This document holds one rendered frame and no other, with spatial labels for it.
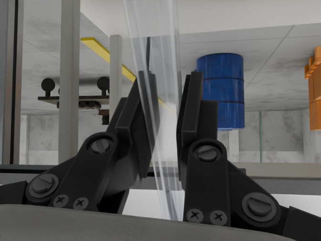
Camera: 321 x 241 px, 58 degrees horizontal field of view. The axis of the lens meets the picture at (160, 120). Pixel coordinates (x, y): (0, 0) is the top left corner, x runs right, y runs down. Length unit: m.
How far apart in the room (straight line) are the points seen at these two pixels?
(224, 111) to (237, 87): 0.31
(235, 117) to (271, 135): 6.89
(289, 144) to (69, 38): 9.72
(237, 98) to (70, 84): 2.72
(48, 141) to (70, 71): 10.74
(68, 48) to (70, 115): 0.14
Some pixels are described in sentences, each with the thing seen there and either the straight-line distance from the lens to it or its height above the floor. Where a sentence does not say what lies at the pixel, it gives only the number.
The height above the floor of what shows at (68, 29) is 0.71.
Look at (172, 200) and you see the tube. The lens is 0.16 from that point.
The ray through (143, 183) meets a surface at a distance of 0.18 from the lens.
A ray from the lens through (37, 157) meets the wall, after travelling 11.59.
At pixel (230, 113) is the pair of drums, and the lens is 3.17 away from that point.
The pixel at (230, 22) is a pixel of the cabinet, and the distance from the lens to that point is 0.85.
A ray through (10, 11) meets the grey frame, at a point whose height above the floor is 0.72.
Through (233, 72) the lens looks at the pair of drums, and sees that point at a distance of 3.26.
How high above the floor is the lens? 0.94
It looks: 4 degrees down
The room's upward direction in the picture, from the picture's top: 180 degrees clockwise
